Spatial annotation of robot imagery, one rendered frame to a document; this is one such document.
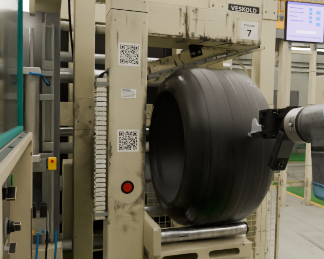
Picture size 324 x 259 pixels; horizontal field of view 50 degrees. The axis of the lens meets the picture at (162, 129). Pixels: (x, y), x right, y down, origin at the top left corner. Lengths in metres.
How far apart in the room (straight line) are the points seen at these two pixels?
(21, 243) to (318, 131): 0.72
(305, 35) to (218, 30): 3.80
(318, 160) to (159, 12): 0.96
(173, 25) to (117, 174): 0.70
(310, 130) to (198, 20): 0.89
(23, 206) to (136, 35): 0.66
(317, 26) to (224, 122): 4.49
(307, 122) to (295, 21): 4.50
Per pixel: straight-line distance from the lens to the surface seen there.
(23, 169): 0.86
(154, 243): 1.16
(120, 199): 1.21
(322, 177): 0.82
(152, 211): 1.47
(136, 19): 1.22
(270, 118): 0.97
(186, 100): 1.12
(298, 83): 12.45
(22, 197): 0.87
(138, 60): 1.19
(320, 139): 0.82
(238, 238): 1.35
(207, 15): 1.61
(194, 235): 1.24
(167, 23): 1.53
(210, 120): 1.06
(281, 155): 0.98
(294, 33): 5.27
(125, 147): 1.18
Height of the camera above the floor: 1.32
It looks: 3 degrees down
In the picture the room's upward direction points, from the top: 1 degrees clockwise
